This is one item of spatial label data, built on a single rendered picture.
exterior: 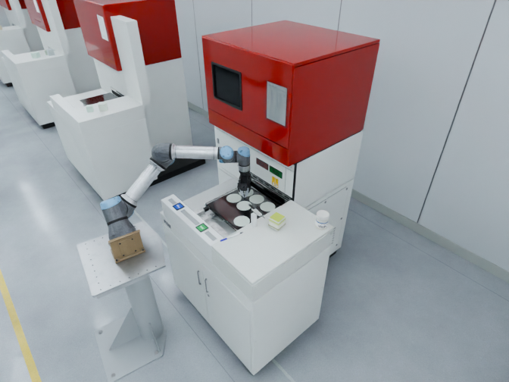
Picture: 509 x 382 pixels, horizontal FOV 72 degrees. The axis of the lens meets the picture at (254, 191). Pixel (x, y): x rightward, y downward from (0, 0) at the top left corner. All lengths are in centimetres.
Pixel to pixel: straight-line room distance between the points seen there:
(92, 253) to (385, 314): 211
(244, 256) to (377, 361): 130
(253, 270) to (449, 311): 182
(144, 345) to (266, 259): 127
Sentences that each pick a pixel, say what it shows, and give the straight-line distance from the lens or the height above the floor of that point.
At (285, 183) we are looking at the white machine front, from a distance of 224.
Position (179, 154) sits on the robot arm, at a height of 130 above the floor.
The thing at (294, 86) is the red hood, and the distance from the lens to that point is 187.
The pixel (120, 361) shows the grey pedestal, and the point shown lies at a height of 1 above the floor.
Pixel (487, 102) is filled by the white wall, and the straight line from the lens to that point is 308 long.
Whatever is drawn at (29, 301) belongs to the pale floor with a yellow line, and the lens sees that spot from 341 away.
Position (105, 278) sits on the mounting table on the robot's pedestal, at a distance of 213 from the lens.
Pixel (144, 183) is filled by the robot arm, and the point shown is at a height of 111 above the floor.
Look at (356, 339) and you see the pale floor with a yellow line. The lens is 281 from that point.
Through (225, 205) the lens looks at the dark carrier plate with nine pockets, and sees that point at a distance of 231.
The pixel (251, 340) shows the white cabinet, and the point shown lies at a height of 46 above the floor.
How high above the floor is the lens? 233
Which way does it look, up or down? 36 degrees down
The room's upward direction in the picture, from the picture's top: straight up
